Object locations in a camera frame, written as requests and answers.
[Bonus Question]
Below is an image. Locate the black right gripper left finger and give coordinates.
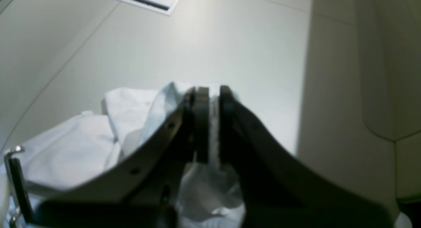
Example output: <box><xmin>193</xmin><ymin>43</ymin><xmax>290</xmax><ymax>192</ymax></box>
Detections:
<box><xmin>33</xmin><ymin>87</ymin><xmax>210</xmax><ymax>228</ymax></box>

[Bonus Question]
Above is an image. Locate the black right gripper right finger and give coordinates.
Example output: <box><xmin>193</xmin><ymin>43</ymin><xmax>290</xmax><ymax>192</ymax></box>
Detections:
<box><xmin>220</xmin><ymin>86</ymin><xmax>393</xmax><ymax>228</ymax></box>

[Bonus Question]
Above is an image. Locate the white t-shirt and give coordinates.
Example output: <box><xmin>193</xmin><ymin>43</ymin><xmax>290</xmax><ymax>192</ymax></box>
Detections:
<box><xmin>17</xmin><ymin>82</ymin><xmax>246</xmax><ymax>228</ymax></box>

